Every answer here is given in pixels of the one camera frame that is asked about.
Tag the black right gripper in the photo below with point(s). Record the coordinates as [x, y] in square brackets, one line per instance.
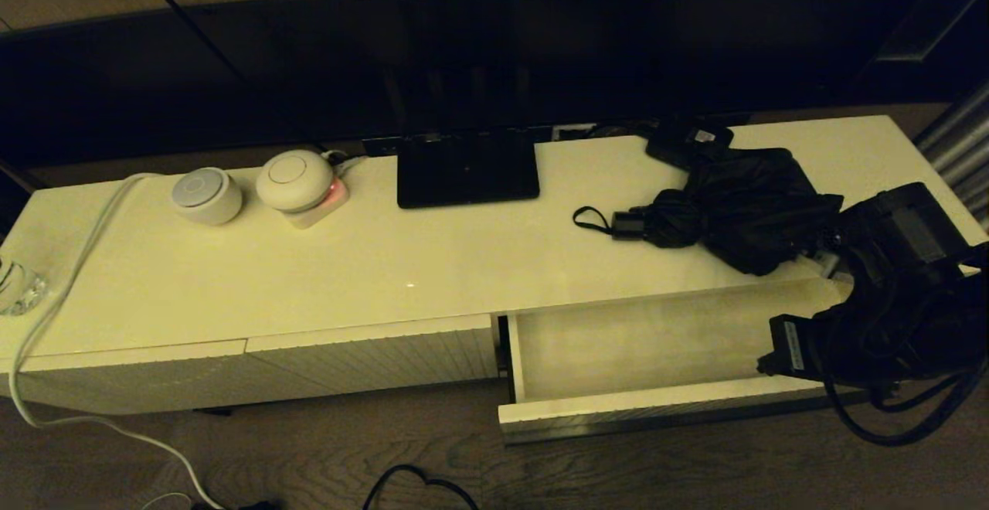
[815, 344]

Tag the ribbed white cabinet front panel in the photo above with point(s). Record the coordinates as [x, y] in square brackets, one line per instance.
[116, 382]

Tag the black umbrella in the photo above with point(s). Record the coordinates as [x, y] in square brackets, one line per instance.
[742, 209]

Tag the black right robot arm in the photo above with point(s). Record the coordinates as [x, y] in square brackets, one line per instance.
[904, 232]

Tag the dark wall frame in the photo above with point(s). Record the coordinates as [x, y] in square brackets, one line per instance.
[927, 31]

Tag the white power strip red light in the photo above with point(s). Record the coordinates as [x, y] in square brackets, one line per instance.
[321, 215]

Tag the clear glass object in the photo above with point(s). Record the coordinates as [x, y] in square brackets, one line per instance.
[19, 290]

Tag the small black box with label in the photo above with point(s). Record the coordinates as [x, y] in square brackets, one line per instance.
[676, 147]

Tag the black television base plate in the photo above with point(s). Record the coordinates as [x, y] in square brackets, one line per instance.
[463, 174]

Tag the white ribbed front drawer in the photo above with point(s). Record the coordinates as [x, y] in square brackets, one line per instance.
[641, 348]

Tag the white round dome device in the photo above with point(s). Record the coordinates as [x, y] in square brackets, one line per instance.
[293, 181]

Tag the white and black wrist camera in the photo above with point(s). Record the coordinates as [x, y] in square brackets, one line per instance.
[830, 265]

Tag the white speaker with grey top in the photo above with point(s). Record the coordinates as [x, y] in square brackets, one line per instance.
[207, 197]

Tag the grey curtain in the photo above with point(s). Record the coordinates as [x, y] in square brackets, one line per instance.
[958, 147]

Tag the black flat television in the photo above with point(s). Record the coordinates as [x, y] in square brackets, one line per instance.
[541, 54]

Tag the white TV cabinet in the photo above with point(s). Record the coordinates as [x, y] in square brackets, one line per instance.
[386, 263]

